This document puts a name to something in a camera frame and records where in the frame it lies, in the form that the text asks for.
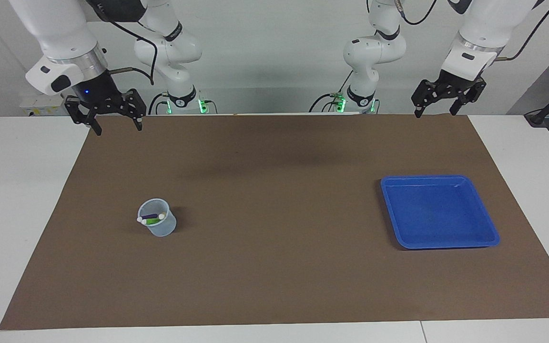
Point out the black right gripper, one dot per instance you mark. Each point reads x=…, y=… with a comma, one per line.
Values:
x=94, y=90

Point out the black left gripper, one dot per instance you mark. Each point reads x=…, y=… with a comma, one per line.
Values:
x=460, y=85

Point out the purple pen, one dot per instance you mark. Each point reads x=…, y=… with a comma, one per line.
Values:
x=150, y=216

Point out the green pen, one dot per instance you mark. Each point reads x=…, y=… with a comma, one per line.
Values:
x=151, y=221

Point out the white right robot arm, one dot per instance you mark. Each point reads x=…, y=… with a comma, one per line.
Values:
x=60, y=28

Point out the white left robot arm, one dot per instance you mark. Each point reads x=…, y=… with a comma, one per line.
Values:
x=484, y=24

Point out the blue plastic tray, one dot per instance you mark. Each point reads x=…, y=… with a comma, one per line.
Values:
x=439, y=214

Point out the clear plastic cup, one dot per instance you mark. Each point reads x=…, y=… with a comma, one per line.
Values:
x=162, y=229

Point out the brown table mat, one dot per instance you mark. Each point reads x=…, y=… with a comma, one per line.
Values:
x=274, y=267

